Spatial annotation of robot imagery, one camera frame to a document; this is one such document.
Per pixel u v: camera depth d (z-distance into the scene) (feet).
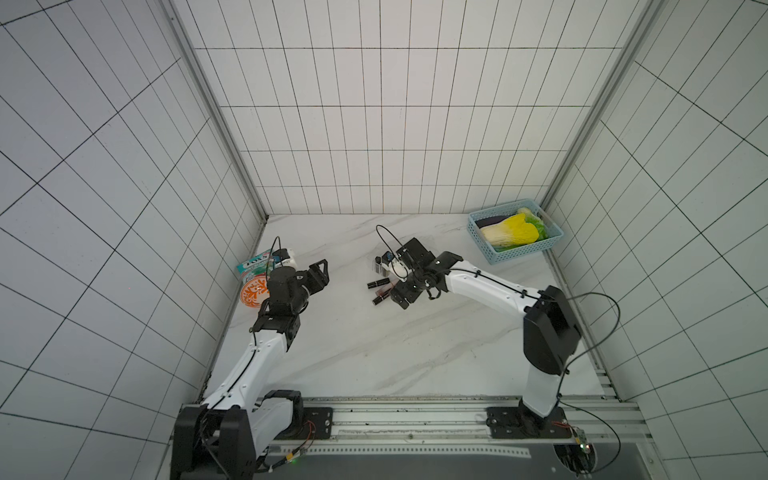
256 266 3.29
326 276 2.55
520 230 3.42
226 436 1.37
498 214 3.80
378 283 3.22
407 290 2.55
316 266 2.48
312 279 2.39
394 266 2.62
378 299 3.10
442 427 2.39
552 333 1.53
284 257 2.35
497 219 3.69
